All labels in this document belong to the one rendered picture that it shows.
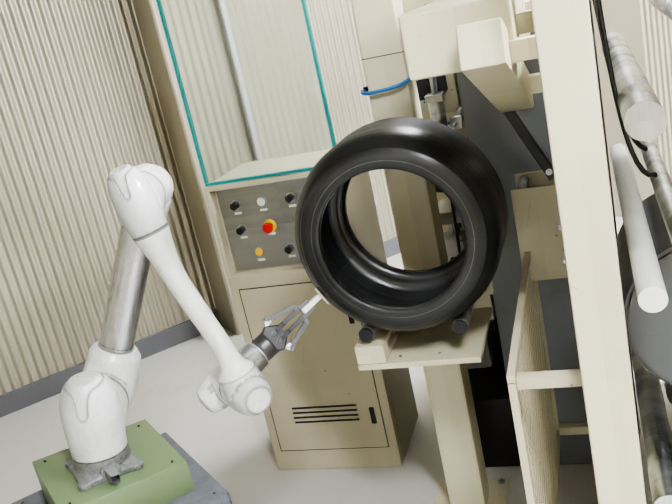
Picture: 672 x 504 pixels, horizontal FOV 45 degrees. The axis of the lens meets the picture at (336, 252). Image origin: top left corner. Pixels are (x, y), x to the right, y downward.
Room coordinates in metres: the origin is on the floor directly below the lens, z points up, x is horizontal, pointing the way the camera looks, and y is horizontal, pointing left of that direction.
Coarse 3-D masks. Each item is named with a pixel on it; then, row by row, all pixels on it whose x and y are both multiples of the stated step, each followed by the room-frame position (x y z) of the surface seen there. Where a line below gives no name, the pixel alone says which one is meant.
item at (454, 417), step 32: (352, 0) 2.57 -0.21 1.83; (384, 0) 2.54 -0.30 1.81; (384, 32) 2.54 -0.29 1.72; (384, 64) 2.55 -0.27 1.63; (384, 96) 2.55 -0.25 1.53; (416, 96) 2.61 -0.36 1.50; (416, 192) 2.54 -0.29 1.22; (416, 224) 2.55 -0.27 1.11; (416, 256) 2.55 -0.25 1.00; (448, 384) 2.55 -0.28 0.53; (448, 416) 2.55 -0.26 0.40; (448, 448) 2.56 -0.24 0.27; (480, 448) 2.61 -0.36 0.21; (448, 480) 2.57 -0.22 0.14; (480, 480) 2.53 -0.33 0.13
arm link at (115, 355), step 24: (144, 168) 2.22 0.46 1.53; (168, 192) 2.22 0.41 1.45; (120, 240) 2.24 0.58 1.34; (120, 264) 2.23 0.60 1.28; (144, 264) 2.24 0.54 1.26; (120, 288) 2.22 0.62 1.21; (144, 288) 2.26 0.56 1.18; (120, 312) 2.22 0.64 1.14; (120, 336) 2.22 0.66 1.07; (96, 360) 2.21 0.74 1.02; (120, 360) 2.21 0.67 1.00; (120, 384) 2.18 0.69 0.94
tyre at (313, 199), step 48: (336, 144) 2.32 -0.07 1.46; (384, 144) 2.17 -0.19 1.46; (432, 144) 2.15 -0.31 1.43; (336, 192) 2.50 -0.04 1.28; (480, 192) 2.10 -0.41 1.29; (336, 240) 2.50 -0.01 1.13; (480, 240) 2.08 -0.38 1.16; (336, 288) 2.22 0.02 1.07; (384, 288) 2.45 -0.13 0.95; (432, 288) 2.41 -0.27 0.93; (480, 288) 2.12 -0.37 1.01
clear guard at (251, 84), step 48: (192, 0) 3.10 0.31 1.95; (240, 0) 3.04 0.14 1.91; (288, 0) 2.98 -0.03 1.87; (192, 48) 3.11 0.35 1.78; (240, 48) 3.05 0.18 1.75; (288, 48) 2.99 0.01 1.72; (192, 96) 3.13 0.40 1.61; (240, 96) 3.07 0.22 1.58; (288, 96) 3.01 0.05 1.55; (240, 144) 3.08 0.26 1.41; (288, 144) 3.02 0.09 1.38
